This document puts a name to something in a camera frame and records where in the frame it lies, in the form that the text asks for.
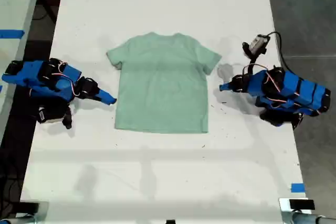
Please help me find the black camera stalk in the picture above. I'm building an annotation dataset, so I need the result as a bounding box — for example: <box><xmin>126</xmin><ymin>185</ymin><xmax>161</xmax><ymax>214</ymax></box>
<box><xmin>62</xmin><ymin>106</ymin><xmax>74</xmax><ymax>130</ymax></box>
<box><xmin>241</xmin><ymin>41</ymin><xmax>259</xmax><ymax>76</ymax></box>

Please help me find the white side table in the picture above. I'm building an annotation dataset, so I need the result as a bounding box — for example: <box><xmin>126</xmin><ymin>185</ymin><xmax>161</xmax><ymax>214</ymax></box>
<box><xmin>0</xmin><ymin>0</ymin><xmax>44</xmax><ymax>137</ymax></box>

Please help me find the long blue tape strip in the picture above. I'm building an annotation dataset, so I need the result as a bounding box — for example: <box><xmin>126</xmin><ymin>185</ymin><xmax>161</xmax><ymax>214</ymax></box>
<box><xmin>0</xmin><ymin>29</ymin><xmax>25</xmax><ymax>39</ymax></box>

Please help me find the grey metal tube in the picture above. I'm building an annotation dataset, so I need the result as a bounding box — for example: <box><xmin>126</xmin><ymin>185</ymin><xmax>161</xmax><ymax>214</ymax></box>
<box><xmin>281</xmin><ymin>210</ymin><xmax>336</xmax><ymax>224</ymax></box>
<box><xmin>0</xmin><ymin>214</ymin><xmax>40</xmax><ymax>224</ymax></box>

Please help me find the short blue tape strip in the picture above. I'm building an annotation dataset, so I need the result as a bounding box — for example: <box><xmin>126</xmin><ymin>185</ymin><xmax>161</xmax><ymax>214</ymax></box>
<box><xmin>290</xmin><ymin>183</ymin><xmax>306</xmax><ymax>193</ymax></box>

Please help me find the black camera cable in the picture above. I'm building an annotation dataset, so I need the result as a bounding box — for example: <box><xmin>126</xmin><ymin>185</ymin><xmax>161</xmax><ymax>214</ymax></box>
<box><xmin>265</xmin><ymin>31</ymin><xmax>290</xmax><ymax>72</ymax></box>

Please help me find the pale green T-shirt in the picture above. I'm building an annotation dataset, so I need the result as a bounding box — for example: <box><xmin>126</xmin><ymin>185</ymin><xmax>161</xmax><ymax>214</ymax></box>
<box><xmin>106</xmin><ymin>32</ymin><xmax>223</xmax><ymax>134</ymax></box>

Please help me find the black camera box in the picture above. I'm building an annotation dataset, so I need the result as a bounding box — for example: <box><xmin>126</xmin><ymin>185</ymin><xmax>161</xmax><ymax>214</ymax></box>
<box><xmin>248</xmin><ymin>34</ymin><xmax>270</xmax><ymax>55</ymax></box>
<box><xmin>36</xmin><ymin>104</ymin><xmax>66</xmax><ymax>125</ymax></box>

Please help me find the white mounting plate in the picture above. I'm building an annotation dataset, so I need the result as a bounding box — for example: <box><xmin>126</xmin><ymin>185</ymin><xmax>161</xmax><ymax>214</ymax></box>
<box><xmin>278</xmin><ymin>197</ymin><xmax>313</xmax><ymax>215</ymax></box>

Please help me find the small black box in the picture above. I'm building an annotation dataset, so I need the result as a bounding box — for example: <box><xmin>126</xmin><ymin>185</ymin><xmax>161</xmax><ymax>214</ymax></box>
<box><xmin>18</xmin><ymin>201</ymin><xmax>40</xmax><ymax>213</ymax></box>
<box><xmin>289</xmin><ymin>199</ymin><xmax>315</xmax><ymax>210</ymax></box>

